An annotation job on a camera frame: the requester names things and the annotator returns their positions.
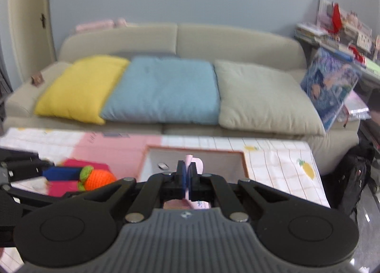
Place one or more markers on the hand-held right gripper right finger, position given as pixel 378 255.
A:
pixel 193 183

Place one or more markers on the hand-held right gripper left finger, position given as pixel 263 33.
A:
pixel 184 180

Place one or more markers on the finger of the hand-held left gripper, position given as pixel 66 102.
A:
pixel 35 198
pixel 62 173

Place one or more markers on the pink cloth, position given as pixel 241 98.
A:
pixel 188 160

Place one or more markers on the orange cardboard box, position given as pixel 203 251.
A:
pixel 166 157

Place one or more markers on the orange knitted fruit toy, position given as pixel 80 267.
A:
pixel 101 179

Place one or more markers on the red lidded box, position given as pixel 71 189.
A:
pixel 95 164

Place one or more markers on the yellow pillow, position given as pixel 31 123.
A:
pixel 80 88

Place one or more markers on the checked fruit print tablecloth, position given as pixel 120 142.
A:
pixel 282 166

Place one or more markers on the light blue pillow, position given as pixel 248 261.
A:
pixel 163 91

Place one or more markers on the brown phone stand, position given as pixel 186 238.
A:
pixel 37 79

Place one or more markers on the grey step ladder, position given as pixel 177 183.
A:
pixel 4 88

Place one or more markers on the grey-beige pillow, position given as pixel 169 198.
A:
pixel 261 97

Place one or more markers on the beige fabric sofa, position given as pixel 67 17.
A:
pixel 231 41

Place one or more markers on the pink bolster cushion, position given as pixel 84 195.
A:
pixel 95 24

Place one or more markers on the cream door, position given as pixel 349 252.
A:
pixel 29 23

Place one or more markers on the black backpack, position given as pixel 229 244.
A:
pixel 354 178

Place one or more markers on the blue printed figure cushion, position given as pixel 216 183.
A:
pixel 329 88

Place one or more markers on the clear bag with pink contents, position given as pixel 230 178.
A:
pixel 357 106

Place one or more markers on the stack of books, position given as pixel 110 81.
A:
pixel 310 32

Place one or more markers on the red hanging ornament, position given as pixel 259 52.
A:
pixel 337 19

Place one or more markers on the cluttered side shelf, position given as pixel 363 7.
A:
pixel 353 27

